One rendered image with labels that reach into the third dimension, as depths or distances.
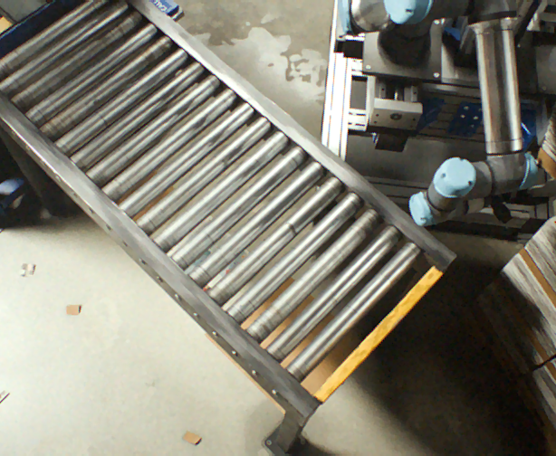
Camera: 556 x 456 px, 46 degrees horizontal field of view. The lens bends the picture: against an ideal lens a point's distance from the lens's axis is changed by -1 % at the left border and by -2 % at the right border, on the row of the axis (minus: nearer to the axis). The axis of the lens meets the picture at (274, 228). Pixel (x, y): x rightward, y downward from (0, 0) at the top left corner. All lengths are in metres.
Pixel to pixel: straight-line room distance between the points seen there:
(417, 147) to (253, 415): 1.13
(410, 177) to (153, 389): 1.17
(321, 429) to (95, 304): 0.91
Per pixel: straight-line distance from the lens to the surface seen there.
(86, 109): 1.88
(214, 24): 3.06
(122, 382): 2.38
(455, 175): 1.37
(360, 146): 2.48
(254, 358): 1.54
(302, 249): 1.63
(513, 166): 1.44
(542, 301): 1.99
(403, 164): 2.47
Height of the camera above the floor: 2.30
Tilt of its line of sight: 66 degrees down
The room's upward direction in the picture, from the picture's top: 5 degrees clockwise
